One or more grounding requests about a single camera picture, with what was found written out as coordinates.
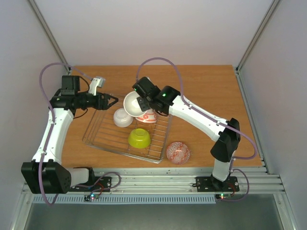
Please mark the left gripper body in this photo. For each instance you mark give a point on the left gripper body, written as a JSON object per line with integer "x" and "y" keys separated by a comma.
{"x": 97, "y": 105}

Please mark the green and white bowl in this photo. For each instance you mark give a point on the green and white bowl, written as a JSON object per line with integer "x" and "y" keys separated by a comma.
{"x": 139, "y": 138}

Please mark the chrome wire dish rack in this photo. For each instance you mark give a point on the chrome wire dish rack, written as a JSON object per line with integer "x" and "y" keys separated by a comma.
{"x": 103, "y": 134}

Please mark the controller board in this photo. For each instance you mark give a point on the controller board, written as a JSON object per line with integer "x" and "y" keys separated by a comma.
{"x": 91, "y": 198}
{"x": 223, "y": 196}

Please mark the red geometric pattern bowl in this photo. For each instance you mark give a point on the red geometric pattern bowl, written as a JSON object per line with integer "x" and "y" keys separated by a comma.
{"x": 178, "y": 153}

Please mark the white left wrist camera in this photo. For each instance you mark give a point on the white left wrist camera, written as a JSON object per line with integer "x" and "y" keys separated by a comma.
{"x": 97, "y": 82}

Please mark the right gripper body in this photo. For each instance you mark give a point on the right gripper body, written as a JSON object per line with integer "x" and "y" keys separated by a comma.
{"x": 143, "y": 103}

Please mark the plain white bowl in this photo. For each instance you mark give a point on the plain white bowl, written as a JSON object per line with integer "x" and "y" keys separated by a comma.
{"x": 131, "y": 105}
{"x": 121, "y": 118}

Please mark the left controller board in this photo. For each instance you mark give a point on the left controller board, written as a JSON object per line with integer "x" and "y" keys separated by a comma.
{"x": 91, "y": 198}

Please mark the red floral pattern bowl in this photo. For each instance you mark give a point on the red floral pattern bowl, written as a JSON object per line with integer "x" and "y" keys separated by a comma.
{"x": 149, "y": 117}

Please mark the right controller board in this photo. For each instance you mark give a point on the right controller board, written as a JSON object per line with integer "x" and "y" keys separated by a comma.
{"x": 223, "y": 196}

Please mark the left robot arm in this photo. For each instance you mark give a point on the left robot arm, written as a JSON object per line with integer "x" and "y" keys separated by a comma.
{"x": 44, "y": 174}

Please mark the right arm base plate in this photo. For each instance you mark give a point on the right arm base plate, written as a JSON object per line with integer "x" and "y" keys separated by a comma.
{"x": 204, "y": 184}

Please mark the slotted grey cable duct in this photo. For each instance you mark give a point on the slotted grey cable duct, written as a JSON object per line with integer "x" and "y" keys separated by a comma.
{"x": 111, "y": 199}

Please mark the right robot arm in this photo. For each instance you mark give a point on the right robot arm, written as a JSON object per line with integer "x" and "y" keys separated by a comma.
{"x": 169, "y": 101}

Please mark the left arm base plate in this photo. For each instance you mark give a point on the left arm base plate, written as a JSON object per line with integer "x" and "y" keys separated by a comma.
{"x": 104, "y": 185}

